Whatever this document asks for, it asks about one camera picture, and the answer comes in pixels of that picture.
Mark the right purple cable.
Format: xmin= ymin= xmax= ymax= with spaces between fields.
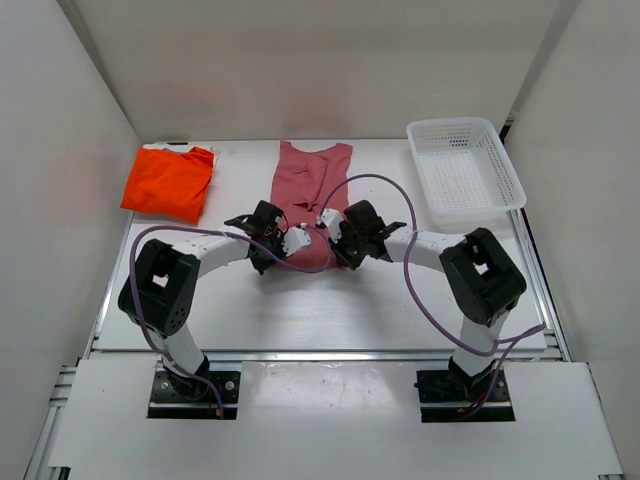
xmin=314 ymin=173 xmax=547 ymax=416

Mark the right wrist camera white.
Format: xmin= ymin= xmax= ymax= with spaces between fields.
xmin=316 ymin=208 xmax=344 ymax=244

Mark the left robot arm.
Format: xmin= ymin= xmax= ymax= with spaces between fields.
xmin=118 ymin=201 xmax=312 ymax=401

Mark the aluminium frame rail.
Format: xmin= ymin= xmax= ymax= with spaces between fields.
xmin=86 ymin=347 xmax=564 ymax=363

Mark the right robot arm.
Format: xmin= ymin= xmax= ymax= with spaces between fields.
xmin=318 ymin=200 xmax=526 ymax=400

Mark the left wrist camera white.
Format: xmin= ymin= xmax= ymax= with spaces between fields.
xmin=282 ymin=227 xmax=312 ymax=258

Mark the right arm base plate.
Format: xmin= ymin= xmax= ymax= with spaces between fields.
xmin=414 ymin=370 xmax=515 ymax=424

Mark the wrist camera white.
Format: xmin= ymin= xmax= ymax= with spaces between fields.
xmin=316 ymin=208 xmax=344 ymax=244
xmin=282 ymin=227 xmax=312 ymax=258

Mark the white laundry basket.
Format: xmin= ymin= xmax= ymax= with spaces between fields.
xmin=406 ymin=117 xmax=527 ymax=232

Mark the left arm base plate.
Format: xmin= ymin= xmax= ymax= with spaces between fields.
xmin=147 ymin=366 xmax=241 ymax=420

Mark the white front cover board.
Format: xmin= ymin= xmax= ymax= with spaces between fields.
xmin=50 ymin=360 xmax=622 ymax=479

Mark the pink shirt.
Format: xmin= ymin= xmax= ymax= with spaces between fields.
xmin=269 ymin=140 xmax=355 ymax=272

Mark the white t shirt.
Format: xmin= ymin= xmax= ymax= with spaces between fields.
xmin=143 ymin=143 xmax=219 ymax=171

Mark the orange shirt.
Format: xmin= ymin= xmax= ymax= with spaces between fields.
xmin=120 ymin=146 xmax=216 ymax=224

